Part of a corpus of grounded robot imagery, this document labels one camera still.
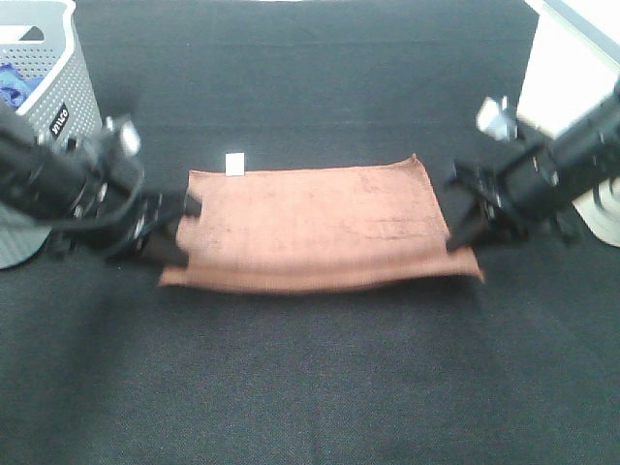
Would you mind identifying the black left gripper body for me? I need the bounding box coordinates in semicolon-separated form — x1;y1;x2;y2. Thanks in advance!
72;186;186;262

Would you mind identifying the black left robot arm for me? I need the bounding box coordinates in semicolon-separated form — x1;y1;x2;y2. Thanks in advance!
1;105;202;267

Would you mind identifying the white towel label tag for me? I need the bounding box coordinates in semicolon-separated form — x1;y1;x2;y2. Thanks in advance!
225;152;245;176

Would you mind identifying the blue cloth in basket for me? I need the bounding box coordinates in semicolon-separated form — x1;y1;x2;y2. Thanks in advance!
1;64;43;109

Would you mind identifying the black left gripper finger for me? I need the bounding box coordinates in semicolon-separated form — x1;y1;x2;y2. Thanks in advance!
182;193;202;217
140;232;189;267

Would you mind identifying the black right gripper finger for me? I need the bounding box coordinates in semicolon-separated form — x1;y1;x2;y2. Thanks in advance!
446;203;480;252

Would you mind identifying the grey perforated laundry basket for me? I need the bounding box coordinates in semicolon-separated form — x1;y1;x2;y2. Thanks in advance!
1;1;102;269

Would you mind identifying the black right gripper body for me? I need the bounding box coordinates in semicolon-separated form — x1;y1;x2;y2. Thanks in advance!
449;161;528;242

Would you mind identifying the brown square towel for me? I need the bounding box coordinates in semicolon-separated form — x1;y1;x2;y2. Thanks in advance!
160;157;481;295

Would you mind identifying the white storage box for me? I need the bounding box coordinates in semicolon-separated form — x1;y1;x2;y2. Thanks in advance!
517;1;619;247

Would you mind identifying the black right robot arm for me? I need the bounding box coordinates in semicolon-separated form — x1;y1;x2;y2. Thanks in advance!
446;85;619;252

